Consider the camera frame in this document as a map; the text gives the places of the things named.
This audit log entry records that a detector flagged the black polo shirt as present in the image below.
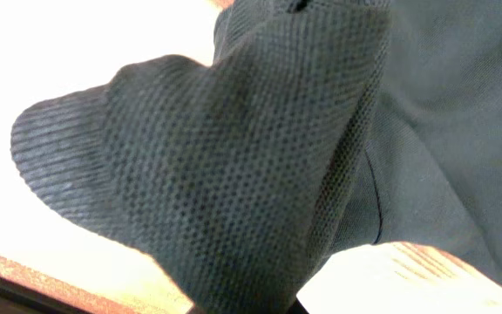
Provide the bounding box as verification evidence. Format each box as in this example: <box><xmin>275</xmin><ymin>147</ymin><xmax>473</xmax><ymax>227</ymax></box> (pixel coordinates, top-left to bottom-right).
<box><xmin>10</xmin><ymin>0</ymin><xmax>502</xmax><ymax>313</ymax></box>

